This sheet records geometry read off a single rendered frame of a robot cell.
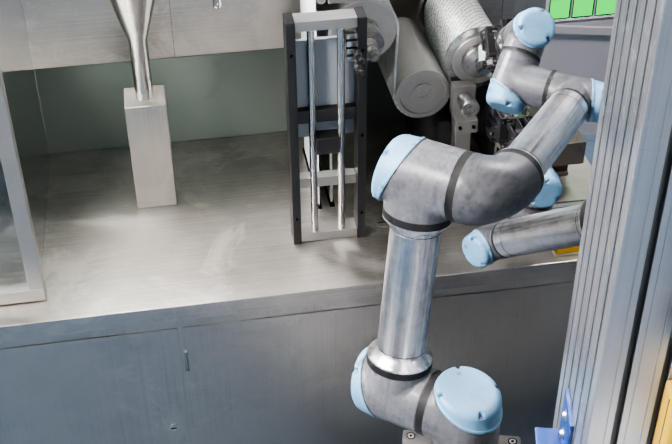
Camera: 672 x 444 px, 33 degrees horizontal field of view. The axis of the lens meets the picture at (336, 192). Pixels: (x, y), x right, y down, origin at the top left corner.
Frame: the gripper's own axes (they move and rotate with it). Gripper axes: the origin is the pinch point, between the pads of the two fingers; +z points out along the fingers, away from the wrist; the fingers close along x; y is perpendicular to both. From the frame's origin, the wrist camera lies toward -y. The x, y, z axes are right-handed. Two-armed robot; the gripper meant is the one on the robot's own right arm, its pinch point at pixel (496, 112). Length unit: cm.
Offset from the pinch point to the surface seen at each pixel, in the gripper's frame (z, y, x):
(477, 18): 4.2, 22.0, 4.8
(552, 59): 151, -76, -72
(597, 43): 148, -69, -88
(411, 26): 18.1, 13.9, 16.1
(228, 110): 30, -12, 59
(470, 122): -9.4, 4.1, 8.8
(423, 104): -2.3, 5.3, 17.7
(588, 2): 29.4, 10.5, -31.1
